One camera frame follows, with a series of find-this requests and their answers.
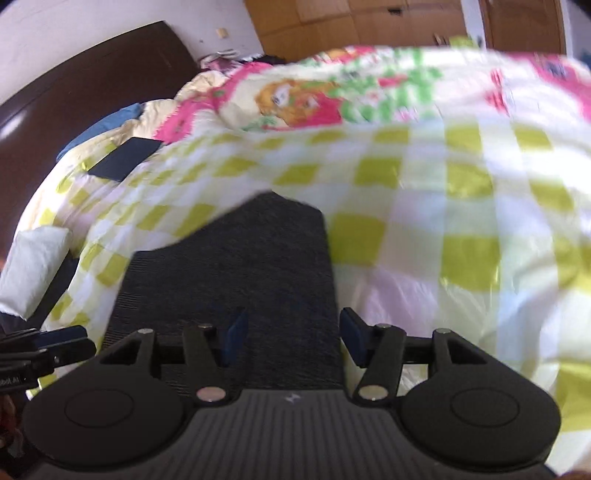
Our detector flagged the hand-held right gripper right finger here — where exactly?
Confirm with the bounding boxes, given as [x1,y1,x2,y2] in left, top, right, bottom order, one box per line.
[339,308,493,405]

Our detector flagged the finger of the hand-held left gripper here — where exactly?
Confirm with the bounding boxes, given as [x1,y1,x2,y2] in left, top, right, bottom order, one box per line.
[33,338,98,371]
[0,325,89,345]

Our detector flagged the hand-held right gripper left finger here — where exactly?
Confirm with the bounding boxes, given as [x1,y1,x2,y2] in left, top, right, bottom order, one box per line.
[96,307,249,406]

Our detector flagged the dark grey checked pants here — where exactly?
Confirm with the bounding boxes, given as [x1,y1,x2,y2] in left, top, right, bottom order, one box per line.
[99,191,345,403]

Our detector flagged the white pillow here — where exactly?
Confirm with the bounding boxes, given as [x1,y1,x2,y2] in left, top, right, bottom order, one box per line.
[0,226,73,320]

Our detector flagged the blue pillow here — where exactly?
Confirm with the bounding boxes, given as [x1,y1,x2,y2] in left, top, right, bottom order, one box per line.
[56,102,143,163]

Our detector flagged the dark wooden headboard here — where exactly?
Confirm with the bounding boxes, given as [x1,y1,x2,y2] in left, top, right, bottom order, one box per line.
[0,20,202,260]

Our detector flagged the cream quilt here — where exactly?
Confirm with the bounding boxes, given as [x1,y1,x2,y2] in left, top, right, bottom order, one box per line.
[137,71,232,136]

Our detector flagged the pile of clothes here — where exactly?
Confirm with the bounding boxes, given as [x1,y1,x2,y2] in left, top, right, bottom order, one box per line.
[198,49,287,73]

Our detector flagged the wooden wardrobe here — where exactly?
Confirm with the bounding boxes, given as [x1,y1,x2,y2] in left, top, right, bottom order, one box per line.
[242,0,470,64]

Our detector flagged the wooden door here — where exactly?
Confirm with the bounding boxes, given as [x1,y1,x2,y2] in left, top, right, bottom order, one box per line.
[477,0,567,57]

